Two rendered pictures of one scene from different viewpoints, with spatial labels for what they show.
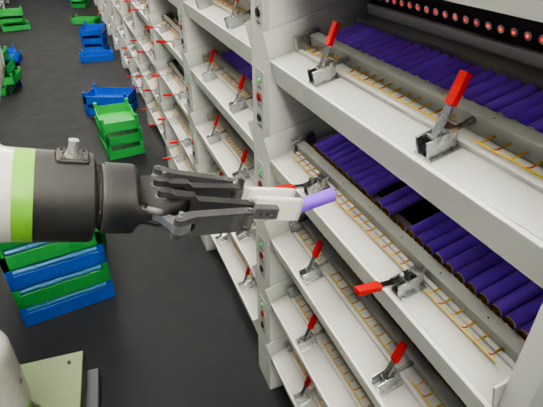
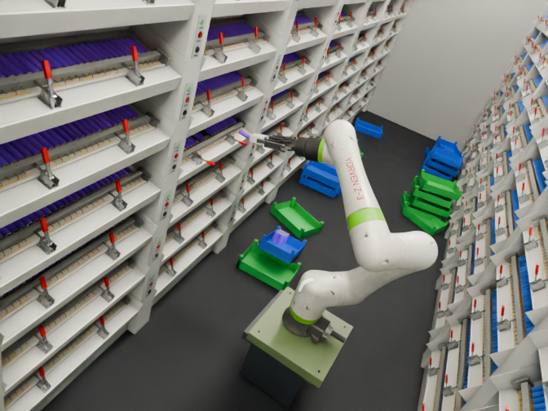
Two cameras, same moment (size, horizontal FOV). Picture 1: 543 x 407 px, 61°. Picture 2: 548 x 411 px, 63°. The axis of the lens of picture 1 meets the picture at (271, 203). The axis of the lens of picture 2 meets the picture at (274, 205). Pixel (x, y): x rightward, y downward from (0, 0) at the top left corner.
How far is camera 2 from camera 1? 206 cm
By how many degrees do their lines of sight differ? 107
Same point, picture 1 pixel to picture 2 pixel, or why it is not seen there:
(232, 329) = (113, 365)
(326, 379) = (191, 230)
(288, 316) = (166, 250)
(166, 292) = not seen: outside the picture
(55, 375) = (268, 330)
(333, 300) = (195, 194)
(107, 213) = not seen: hidden behind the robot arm
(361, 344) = (209, 185)
